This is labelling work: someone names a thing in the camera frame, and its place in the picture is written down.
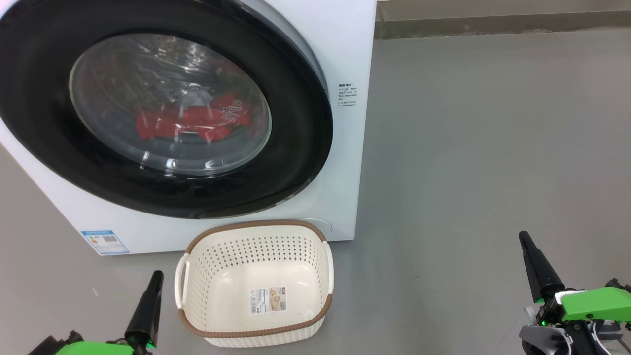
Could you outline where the blue energy label sticker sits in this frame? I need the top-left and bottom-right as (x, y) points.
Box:
(80, 230), (130, 256)

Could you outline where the cream laundry basket brown rim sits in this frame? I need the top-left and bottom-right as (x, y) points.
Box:
(174, 219), (335, 348)

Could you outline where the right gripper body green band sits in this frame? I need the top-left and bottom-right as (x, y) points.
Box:
(536, 287), (631, 327)

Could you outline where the small printed text label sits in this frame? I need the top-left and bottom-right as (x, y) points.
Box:
(338, 83), (358, 108)

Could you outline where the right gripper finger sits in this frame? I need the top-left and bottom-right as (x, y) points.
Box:
(519, 231), (565, 303)

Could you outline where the white front-load washing machine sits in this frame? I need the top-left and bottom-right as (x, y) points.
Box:
(0, 0), (378, 257)

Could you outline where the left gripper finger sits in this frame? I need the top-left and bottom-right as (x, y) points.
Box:
(124, 270), (164, 348)

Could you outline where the red and white jersey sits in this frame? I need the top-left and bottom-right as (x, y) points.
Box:
(134, 91), (252, 143)

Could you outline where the printed product label sticker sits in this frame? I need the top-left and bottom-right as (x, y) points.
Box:
(249, 287), (287, 315)

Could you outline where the grey skirting board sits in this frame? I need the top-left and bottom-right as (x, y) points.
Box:
(375, 10), (631, 40)

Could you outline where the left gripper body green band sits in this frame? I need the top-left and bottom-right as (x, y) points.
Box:
(54, 340), (156, 355)

